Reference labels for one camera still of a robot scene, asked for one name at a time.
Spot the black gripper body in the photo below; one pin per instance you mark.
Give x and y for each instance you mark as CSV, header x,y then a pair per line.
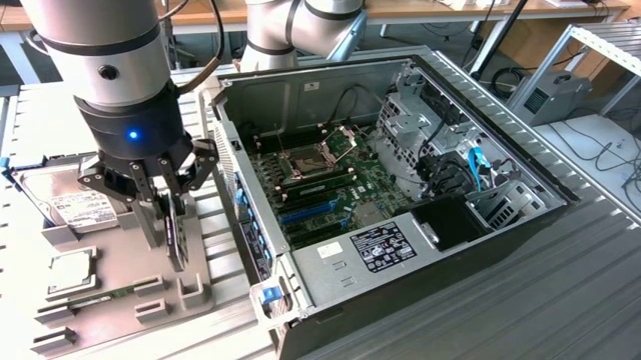
x,y
136,120

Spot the black graphics card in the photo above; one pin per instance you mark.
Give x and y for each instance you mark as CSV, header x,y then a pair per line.
x,y
177,240

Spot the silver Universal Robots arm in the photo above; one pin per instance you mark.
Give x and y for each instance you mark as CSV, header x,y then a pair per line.
x,y
110,45

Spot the silver hard disk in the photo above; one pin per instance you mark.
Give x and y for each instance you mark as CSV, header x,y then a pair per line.
x,y
55,202

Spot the CPU socket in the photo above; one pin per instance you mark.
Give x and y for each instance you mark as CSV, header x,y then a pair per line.
x,y
305,163

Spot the green RAM stick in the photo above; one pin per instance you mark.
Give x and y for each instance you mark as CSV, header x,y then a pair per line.
x,y
316,189
101,298

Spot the grey parts rack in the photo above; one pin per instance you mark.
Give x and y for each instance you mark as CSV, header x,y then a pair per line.
x,y
125,270

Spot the blue expansion slot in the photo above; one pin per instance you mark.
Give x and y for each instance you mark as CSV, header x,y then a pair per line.
x,y
305,214

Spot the silver CPU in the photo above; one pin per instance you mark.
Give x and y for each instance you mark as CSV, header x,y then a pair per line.
x,y
70,272

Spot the white label sticker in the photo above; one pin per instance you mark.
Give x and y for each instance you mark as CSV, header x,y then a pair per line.
x,y
312,86

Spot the green motherboard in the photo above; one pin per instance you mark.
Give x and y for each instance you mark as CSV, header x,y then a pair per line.
x,y
371,176

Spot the silver chipset heatsink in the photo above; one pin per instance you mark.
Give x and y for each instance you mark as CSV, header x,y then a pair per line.
x,y
368,216

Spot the wooden desk white legs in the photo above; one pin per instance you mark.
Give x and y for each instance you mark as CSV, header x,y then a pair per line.
x,y
545,41
10,20

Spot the blue case latch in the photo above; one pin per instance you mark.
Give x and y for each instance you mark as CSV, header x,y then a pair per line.
x,y
269,294

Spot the silver power supply unit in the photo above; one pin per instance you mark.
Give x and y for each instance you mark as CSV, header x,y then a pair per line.
x,y
325,277

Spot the silver drive cage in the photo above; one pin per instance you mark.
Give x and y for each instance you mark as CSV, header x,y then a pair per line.
x,y
419,123

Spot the open black PC case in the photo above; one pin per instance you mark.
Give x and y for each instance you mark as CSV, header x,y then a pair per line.
x,y
451,285

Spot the silver disk bay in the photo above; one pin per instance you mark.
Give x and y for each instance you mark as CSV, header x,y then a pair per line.
x,y
505,213

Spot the black tripod pole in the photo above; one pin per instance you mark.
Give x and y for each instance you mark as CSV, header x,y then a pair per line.
x,y
501,33

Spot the grey vented equipment box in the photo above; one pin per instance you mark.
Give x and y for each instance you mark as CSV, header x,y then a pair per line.
x,y
556,97

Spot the aluminium slat frame table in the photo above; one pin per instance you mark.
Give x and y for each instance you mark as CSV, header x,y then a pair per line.
x,y
611,41

